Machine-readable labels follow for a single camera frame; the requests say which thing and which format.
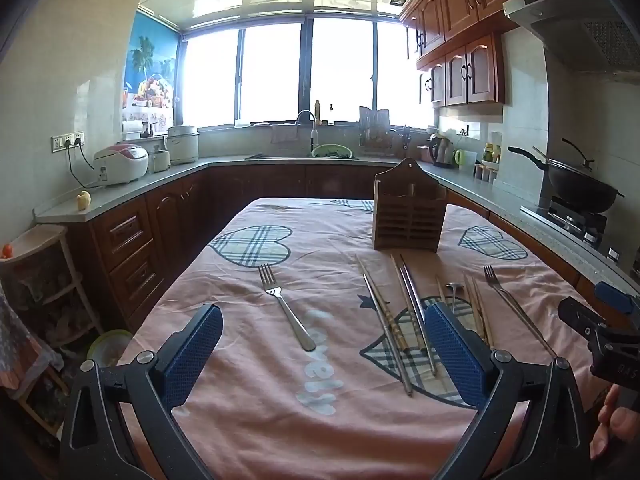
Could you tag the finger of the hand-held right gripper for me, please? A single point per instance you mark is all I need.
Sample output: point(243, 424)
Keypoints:
point(616, 297)
point(582, 317)

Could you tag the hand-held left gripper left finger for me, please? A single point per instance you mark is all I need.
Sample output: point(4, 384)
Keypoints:
point(195, 352)

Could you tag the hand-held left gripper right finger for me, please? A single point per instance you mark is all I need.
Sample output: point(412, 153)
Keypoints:
point(455, 355)

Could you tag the plain wooden chopstick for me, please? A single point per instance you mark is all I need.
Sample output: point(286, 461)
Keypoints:
point(482, 312)

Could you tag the wooden utensil holder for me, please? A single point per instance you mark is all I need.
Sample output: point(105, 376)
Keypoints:
point(410, 212)

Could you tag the person's right hand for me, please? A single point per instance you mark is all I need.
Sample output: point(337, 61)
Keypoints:
point(617, 425)

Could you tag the metal chopstick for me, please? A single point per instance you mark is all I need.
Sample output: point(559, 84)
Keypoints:
point(385, 325)
point(419, 325)

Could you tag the small steel spoon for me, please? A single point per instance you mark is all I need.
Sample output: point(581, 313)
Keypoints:
point(454, 288)

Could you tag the steel fork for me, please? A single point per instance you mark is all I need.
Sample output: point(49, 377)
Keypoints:
point(512, 310)
point(286, 307)

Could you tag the green plastic bowl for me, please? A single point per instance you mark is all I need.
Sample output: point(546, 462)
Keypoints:
point(109, 349)

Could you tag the gas stove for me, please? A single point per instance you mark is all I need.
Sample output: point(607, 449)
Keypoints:
point(575, 220)

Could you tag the pink printed tablecloth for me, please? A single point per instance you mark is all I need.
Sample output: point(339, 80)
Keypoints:
point(280, 400)

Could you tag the black wok with lid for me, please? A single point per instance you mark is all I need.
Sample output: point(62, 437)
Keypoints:
point(577, 185)

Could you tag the wooden lower kitchen cabinets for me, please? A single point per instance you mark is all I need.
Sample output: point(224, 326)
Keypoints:
point(150, 240)

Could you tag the wooden kitchen cabinets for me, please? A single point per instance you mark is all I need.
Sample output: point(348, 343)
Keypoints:
point(150, 240)
point(465, 20)

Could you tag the patterned hanging cloth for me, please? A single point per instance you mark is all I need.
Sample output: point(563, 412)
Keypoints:
point(22, 345)

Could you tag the grey speckled kitchen countertop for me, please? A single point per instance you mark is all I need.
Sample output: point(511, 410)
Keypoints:
point(150, 185)

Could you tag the spice jar set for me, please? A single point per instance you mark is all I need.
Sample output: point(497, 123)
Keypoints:
point(486, 173)

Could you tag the white corner shelf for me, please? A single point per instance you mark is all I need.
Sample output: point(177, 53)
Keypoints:
point(45, 260)

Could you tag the yellow capped condiment bottles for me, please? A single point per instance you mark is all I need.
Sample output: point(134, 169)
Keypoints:
point(491, 152)

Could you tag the yellow fruit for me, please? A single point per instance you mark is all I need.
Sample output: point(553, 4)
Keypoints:
point(83, 200)

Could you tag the small white stew pot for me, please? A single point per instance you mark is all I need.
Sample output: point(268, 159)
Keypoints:
point(160, 160)

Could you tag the green and white jug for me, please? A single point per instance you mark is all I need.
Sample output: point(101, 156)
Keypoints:
point(464, 159)

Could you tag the white rice cooker red lid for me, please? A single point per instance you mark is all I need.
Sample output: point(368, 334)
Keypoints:
point(121, 162)

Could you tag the steel electric kettle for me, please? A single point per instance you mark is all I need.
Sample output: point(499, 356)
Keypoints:
point(441, 151)

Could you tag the large white electric cooker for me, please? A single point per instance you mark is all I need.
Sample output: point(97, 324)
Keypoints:
point(182, 144)

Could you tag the steel kitchen sink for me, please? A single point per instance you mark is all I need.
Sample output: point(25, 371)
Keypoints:
point(280, 156)

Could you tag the small orange fruit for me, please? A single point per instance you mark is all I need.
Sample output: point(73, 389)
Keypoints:
point(6, 250)

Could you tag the white bowl on sill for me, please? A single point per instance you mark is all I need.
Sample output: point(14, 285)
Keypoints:
point(242, 123)

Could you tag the green colander with vegetables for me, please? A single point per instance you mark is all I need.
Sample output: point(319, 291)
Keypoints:
point(332, 151)

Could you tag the curved steel faucet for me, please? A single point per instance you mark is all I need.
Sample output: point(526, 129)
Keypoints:
point(306, 119)

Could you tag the yellow oil bottle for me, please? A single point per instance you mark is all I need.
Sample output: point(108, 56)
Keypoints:
point(317, 112)

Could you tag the steel range hood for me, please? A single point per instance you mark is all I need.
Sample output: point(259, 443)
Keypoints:
point(580, 30)

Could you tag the large kitchen window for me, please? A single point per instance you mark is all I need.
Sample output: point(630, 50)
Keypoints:
point(280, 75)

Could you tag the wooden upper kitchen cabinets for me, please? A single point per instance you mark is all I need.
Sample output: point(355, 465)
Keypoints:
point(465, 20)

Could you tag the wall power socket strip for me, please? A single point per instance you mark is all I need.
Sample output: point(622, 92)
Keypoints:
point(67, 141)

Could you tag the tropical fruit wall poster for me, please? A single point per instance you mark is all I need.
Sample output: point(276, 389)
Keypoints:
point(150, 70)

